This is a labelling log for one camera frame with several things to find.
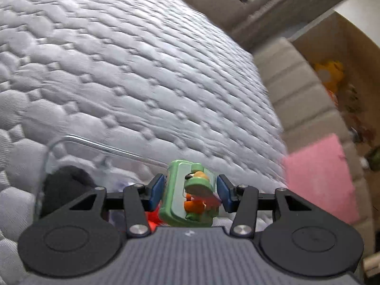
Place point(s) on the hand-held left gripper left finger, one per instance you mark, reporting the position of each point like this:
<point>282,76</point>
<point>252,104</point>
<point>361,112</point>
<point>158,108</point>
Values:
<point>156,190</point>

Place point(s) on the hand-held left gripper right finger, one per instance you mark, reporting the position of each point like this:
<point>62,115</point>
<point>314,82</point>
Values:
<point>224,191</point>

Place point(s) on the green toy figure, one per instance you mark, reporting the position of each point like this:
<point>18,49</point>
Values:
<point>190,194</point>

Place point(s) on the clear plastic storage box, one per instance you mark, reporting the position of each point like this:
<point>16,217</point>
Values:
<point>89,142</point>

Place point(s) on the red plastic toy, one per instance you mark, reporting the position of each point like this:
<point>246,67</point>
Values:
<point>153,221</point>

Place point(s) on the black soft item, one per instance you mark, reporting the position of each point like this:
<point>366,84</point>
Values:
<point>66,184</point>

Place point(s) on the pink cloth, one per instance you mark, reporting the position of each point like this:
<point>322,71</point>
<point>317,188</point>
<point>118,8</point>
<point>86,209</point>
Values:
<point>322,175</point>

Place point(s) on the grey quilted mattress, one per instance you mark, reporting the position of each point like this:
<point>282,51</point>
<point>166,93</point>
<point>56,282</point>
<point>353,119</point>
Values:
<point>133,74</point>

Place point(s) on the yellow plush toy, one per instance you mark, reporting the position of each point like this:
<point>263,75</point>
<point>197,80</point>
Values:
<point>329,74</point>

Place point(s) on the cardboard box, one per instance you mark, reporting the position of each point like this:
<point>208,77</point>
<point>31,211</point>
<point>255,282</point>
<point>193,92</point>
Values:
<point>353,47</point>

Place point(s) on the beige padded bed frame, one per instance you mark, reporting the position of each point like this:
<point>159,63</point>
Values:
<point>297,89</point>

